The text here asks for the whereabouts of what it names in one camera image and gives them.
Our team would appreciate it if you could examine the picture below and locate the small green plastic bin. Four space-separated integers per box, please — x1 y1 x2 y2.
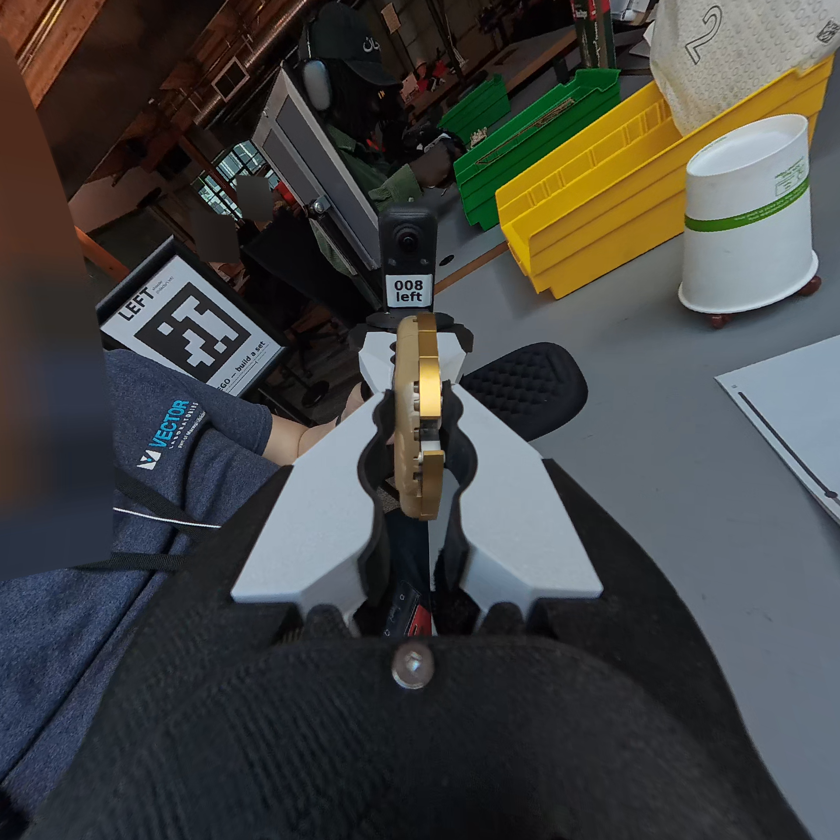
438 73 511 147

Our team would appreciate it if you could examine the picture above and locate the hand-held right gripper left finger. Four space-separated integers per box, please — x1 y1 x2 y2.
231 388 396 636

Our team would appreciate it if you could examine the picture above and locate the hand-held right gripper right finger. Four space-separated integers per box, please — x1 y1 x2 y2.
433 382 605 634

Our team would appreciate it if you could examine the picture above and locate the red and green box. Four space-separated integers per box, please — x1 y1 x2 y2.
570 0 616 70

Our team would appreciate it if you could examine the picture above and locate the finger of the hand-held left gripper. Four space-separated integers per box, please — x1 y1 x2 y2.
436 330 472 385
359 330 401 396

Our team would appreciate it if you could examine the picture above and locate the yellow plastic bin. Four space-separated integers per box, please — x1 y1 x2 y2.
495 56 834 301

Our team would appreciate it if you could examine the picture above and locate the gold round lego piece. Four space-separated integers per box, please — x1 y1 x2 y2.
392 314 448 521

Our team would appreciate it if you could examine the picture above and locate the white paper bag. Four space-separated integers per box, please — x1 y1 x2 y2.
648 0 840 137

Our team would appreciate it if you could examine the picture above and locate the grey metal framed panel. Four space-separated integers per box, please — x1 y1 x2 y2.
262 62 385 283

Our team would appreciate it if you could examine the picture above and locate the lego instruction booklet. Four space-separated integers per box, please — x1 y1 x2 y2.
714 336 840 526

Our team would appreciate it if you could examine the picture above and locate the white paper cup green stripe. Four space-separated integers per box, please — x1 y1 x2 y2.
678 113 820 315

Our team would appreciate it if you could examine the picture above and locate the large green plastic bin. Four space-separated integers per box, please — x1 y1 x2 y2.
454 69 621 231

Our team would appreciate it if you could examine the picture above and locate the framed marker sign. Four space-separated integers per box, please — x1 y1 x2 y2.
96 236 290 398

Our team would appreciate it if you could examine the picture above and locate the person's left forearm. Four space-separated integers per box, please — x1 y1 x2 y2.
262 413 342 463

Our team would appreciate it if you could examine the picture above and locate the black lanyard strap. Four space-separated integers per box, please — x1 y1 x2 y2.
108 465 224 573

